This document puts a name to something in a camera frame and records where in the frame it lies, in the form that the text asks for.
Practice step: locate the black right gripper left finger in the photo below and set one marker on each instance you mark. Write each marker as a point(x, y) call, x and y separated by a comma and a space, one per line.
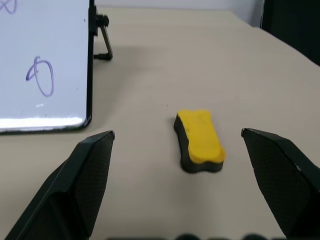
point(75, 185)

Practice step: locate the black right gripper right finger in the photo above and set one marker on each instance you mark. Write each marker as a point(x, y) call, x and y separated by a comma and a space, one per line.
point(282, 180)

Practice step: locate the yellow and black eraser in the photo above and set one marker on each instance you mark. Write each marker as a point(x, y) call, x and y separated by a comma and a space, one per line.
point(202, 136)

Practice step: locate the black-framed whiteboard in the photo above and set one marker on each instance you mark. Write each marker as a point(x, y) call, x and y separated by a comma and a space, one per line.
point(42, 65)

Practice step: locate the black whiteboard stand leg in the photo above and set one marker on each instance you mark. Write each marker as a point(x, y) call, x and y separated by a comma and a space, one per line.
point(105, 40)

